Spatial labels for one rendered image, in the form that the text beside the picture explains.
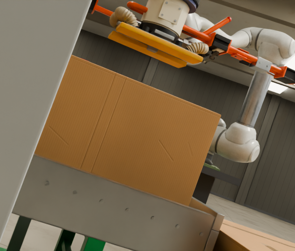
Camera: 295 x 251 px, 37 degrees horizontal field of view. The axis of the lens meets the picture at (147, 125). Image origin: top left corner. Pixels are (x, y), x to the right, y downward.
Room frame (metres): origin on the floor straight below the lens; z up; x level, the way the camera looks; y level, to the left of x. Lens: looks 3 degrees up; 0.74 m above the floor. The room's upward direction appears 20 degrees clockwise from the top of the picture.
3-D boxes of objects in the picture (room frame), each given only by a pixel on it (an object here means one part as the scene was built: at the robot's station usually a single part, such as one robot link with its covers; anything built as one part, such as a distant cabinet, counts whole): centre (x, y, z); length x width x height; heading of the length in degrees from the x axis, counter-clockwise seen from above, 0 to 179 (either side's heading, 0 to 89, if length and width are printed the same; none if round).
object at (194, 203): (1.87, -0.26, 0.58); 0.70 x 0.03 x 0.06; 13
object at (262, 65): (1.89, -0.36, 1.24); 0.07 x 0.07 x 0.04; 14
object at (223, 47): (1.84, -0.16, 1.24); 0.10 x 0.08 x 0.06; 14
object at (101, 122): (1.80, 0.09, 0.75); 0.60 x 0.40 x 0.40; 103
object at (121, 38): (1.87, 0.11, 1.14); 0.34 x 0.10 x 0.05; 104
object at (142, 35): (1.68, 0.06, 1.14); 0.34 x 0.10 x 0.05; 104
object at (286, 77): (1.91, -0.50, 1.24); 0.08 x 0.07 x 0.05; 104
